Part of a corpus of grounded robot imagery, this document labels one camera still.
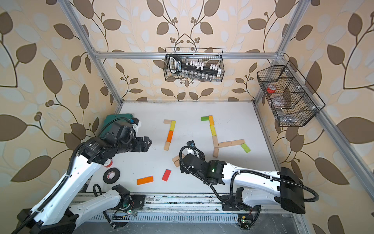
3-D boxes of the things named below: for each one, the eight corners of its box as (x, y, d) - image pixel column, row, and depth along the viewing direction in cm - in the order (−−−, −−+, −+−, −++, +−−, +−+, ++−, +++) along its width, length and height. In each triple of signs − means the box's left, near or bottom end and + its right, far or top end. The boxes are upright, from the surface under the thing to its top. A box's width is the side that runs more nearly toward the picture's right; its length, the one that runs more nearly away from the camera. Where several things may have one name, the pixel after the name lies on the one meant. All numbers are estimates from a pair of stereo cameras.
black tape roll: (102, 184, 83) (100, 182, 81) (107, 169, 88) (106, 167, 86) (117, 184, 83) (115, 182, 81) (122, 169, 88) (120, 167, 86)
